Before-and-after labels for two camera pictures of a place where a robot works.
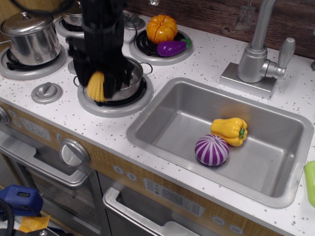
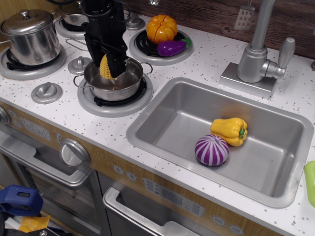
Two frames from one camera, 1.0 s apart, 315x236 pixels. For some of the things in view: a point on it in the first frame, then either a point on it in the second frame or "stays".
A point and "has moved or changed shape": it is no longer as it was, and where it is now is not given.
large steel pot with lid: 33,40 stays
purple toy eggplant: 172,48 stays
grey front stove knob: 47,93 stays
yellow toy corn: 95,87 has moved or changed shape
